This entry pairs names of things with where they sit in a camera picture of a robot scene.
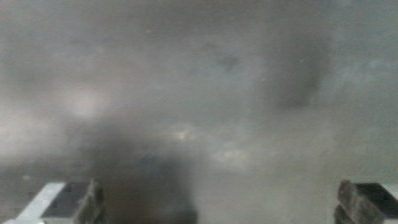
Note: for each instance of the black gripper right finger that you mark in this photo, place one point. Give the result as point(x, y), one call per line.
point(368, 203)

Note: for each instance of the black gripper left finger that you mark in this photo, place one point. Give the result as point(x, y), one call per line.
point(67, 203)

